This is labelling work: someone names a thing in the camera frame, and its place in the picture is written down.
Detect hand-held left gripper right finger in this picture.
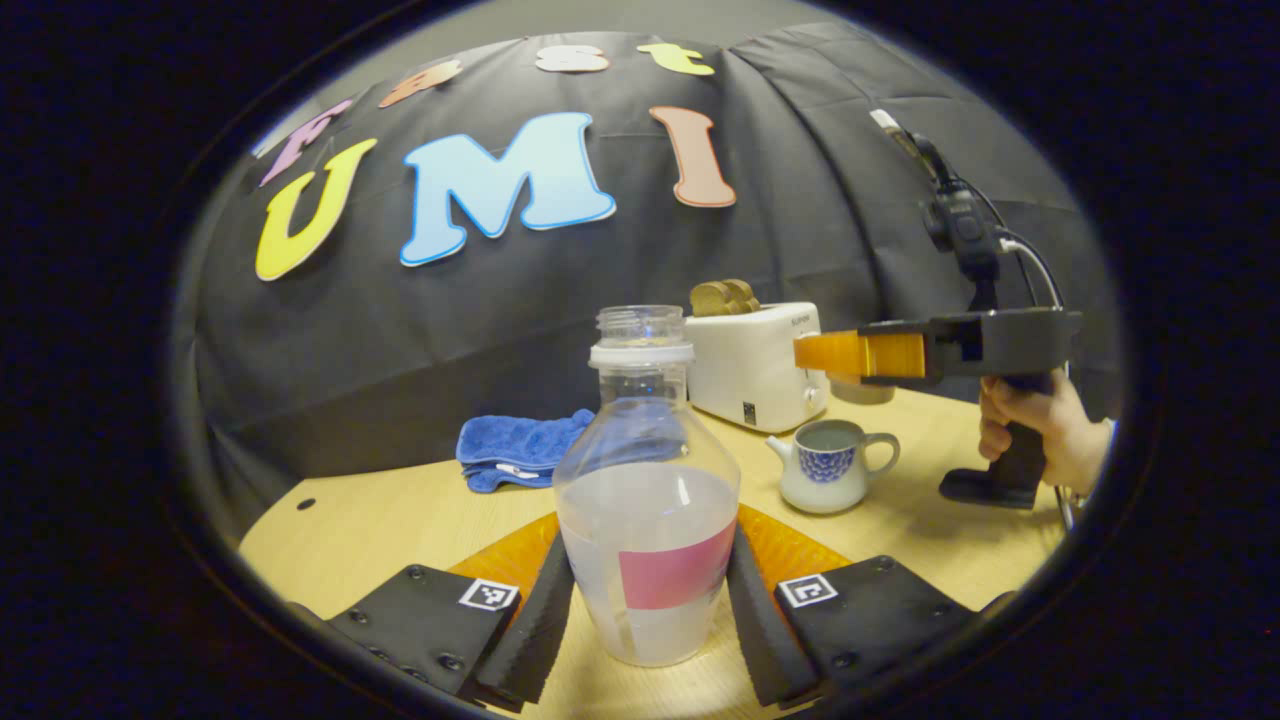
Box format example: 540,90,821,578
727,505,1013,707

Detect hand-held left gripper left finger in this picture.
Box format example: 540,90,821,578
330,513,577,713

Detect white blue patterned teacup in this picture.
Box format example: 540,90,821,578
766,419,901,515

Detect clear water bottle pink label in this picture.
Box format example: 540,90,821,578
553,305,742,668

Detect white toaster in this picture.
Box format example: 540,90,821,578
685,302,831,434

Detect blue folded towel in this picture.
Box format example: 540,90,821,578
457,408,601,494

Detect black backdrop cloth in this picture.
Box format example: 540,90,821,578
190,25,1121,521

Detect white cable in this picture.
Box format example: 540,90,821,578
1000,235,1065,311

